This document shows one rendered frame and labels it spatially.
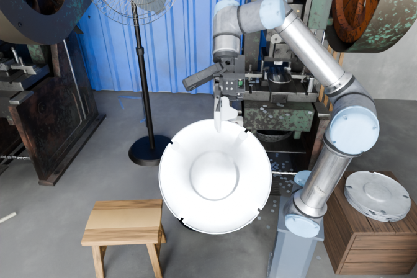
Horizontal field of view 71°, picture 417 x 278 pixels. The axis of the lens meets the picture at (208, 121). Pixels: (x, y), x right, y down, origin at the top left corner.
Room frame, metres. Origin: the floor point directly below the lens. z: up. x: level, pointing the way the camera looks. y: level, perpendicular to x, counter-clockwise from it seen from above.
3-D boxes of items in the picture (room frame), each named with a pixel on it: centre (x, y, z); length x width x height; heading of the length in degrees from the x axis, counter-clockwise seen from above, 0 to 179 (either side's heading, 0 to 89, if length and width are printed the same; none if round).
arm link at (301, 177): (0.83, -0.40, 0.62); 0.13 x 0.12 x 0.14; 158
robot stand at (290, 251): (0.83, -0.40, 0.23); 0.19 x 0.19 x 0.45; 74
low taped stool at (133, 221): (0.91, 0.40, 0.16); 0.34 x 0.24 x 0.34; 92
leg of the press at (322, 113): (1.77, -0.69, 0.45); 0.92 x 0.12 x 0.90; 176
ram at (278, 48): (1.60, -0.41, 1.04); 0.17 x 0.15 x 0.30; 176
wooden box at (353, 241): (1.02, -0.84, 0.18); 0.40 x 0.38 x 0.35; 0
